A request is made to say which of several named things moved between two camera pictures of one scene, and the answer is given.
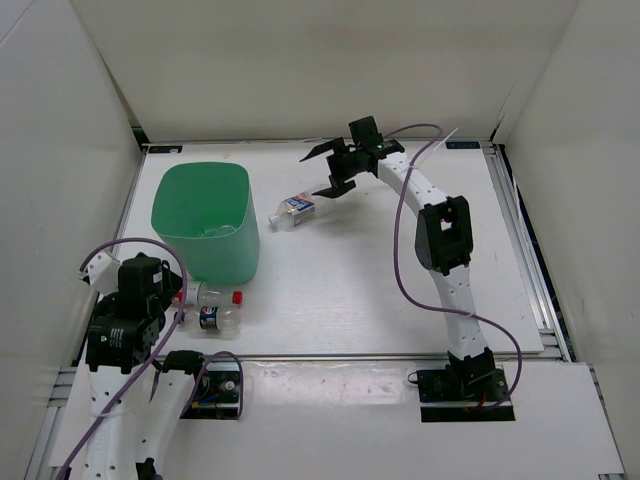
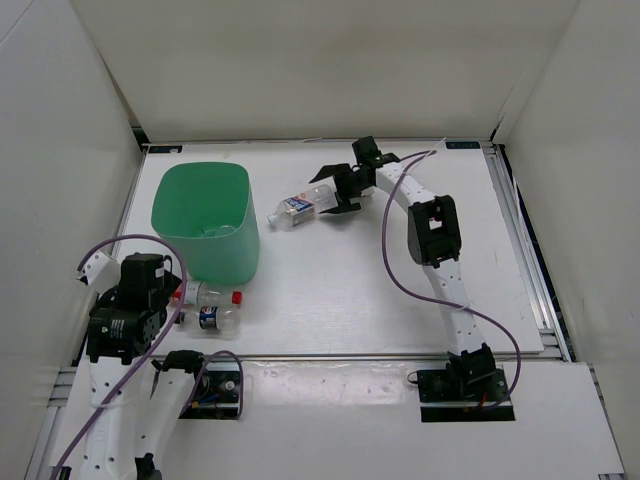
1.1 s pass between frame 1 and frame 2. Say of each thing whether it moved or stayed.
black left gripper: stayed
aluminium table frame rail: stayed
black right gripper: moved
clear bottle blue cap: stayed
